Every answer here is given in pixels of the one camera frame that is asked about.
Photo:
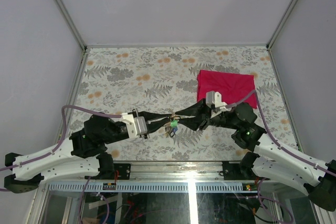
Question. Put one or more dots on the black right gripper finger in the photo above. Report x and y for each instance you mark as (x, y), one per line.
(197, 123)
(198, 109)

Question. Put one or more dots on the red folded cloth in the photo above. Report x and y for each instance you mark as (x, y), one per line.
(232, 86)

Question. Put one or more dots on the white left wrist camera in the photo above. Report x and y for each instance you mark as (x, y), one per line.
(136, 124)

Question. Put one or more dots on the metal keyring with clips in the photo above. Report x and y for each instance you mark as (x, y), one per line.
(168, 128)

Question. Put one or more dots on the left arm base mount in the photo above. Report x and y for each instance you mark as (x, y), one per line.
(119, 171)

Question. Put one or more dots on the left aluminium frame post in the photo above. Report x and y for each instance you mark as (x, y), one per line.
(71, 25)

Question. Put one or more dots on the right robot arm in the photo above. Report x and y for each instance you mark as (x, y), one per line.
(266, 157)

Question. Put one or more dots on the green key tag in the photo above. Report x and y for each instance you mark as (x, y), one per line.
(174, 123)

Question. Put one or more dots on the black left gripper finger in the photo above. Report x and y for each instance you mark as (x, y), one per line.
(149, 117)
(154, 126)

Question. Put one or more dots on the aluminium frame post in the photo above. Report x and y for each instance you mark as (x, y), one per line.
(71, 25)
(291, 6)

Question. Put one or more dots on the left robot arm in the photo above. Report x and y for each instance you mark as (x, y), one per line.
(83, 154)

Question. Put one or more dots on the right aluminium frame post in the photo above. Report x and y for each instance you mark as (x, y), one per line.
(291, 6)

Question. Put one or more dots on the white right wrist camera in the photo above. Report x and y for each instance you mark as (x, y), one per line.
(214, 101)

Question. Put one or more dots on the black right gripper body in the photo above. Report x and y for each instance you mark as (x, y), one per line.
(221, 119)

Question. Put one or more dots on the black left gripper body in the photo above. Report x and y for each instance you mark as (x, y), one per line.
(120, 134)

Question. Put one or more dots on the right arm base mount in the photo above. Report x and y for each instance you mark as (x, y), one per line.
(231, 170)

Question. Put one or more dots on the aluminium front rail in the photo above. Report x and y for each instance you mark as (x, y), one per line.
(163, 177)

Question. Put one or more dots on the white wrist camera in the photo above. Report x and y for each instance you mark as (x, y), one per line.
(214, 101)
(136, 124)

